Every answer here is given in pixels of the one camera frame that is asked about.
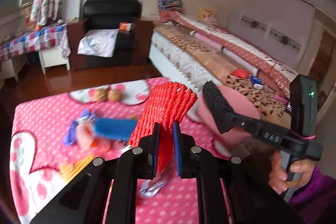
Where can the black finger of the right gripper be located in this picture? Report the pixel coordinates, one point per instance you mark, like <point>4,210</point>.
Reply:
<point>224,116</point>

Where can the red snack wrapper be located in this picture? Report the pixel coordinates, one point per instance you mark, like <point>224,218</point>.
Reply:
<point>241,73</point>

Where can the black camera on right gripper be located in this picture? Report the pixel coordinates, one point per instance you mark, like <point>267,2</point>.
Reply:
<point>303,101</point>

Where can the white wardrobe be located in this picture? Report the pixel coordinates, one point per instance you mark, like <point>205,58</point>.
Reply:
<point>290,30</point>

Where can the colourful cartoon pillow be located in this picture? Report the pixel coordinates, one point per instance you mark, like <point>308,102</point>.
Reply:
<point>173,5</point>

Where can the walnut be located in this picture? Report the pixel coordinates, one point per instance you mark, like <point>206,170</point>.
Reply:
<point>114,95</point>
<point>100,95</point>

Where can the left walnut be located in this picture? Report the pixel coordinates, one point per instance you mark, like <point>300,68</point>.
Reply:
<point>100,95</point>

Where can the right walnut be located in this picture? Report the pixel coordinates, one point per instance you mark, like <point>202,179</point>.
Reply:
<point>114,95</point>

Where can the pink plastic bucket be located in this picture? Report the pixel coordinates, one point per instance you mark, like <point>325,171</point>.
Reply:
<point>240,105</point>

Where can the checkered tablecloth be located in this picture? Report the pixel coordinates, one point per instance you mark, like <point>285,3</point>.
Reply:
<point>34,41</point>

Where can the yellow pillow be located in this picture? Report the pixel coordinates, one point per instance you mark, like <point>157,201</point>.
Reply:
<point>208,16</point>

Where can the pink polka dot blanket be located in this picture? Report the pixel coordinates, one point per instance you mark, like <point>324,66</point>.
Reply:
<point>37,152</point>

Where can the purple right sleeve forearm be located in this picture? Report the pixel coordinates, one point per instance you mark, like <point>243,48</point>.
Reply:
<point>315,202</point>

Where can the blue small packet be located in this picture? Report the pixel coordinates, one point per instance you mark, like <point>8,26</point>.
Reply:
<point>256,82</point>

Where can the purple face mask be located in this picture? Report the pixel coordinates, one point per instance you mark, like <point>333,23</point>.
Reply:
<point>70,137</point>

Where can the white floral cushion cover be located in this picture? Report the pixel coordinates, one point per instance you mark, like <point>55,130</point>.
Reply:
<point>99,43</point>

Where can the right hand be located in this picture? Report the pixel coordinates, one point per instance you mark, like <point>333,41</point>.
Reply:
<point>278,176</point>

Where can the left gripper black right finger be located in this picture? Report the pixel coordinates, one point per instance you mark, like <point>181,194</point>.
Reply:
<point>195,162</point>

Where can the hanging floral padded jacket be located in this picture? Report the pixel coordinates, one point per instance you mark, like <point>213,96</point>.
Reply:
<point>44,10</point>

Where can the orange small box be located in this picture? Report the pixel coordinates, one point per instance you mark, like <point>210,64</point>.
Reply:
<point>125,27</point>

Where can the red foam net sleeve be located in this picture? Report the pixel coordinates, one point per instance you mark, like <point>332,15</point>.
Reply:
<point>167,103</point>

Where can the black leather armchair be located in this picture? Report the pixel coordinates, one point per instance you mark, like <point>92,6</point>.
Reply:
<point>107,15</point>

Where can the silver foil wrapper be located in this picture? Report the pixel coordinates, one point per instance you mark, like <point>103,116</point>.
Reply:
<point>150,188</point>

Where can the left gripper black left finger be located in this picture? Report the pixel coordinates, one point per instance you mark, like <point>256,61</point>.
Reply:
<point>138,163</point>

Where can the bed with patterned bedding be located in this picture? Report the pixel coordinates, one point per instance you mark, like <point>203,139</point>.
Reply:
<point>185,49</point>

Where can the white desk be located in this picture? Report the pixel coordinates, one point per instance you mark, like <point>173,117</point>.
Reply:
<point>48,58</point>

